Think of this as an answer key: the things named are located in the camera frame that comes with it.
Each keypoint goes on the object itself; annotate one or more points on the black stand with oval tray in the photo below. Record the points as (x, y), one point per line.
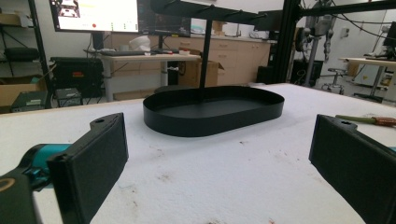
(214, 119)

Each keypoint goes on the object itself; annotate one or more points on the black device with label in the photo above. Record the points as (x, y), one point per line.
(29, 101)

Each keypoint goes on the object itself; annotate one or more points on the grey rolling stool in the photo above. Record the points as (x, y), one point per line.
(336, 79)

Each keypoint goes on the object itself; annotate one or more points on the dark computer monitor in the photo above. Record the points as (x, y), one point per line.
(165, 21)

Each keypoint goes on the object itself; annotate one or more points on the light wooden desk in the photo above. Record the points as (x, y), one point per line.
(149, 58)

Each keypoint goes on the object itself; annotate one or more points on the black equipment case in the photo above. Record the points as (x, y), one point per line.
(76, 74)

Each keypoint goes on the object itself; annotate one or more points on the light wooden cabinets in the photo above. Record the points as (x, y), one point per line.
(239, 59)

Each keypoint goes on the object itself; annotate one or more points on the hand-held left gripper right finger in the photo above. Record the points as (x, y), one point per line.
(358, 161)

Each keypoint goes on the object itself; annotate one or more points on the bright computer monitor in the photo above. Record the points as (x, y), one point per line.
(99, 15)

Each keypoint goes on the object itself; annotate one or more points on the black metal shelving rack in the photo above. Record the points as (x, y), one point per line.
(39, 46)

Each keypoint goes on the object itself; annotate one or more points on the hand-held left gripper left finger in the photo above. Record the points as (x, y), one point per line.
(93, 155)

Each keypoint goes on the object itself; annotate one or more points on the grey robot on stand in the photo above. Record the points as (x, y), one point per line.
(320, 25)

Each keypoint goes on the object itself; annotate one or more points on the flat cardboard box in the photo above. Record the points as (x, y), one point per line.
(15, 91)

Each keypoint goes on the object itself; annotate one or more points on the open cardboard box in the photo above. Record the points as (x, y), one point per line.
(191, 73)

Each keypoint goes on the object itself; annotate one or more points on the black metal frame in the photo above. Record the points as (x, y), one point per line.
(288, 40)

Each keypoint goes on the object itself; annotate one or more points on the black keyboard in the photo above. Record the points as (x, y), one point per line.
(124, 53)

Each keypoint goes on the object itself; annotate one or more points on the white rounded object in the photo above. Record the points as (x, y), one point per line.
(140, 43)

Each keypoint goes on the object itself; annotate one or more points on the wooden table with black legs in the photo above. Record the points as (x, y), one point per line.
(370, 62)

